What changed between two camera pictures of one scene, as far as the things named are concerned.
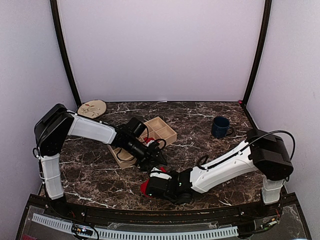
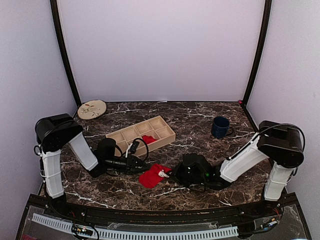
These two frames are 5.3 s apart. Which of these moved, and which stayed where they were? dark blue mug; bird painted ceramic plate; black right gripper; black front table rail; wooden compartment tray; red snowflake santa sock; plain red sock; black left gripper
Moved: black left gripper; plain red sock; black right gripper
Stayed: wooden compartment tray; dark blue mug; black front table rail; bird painted ceramic plate; red snowflake santa sock
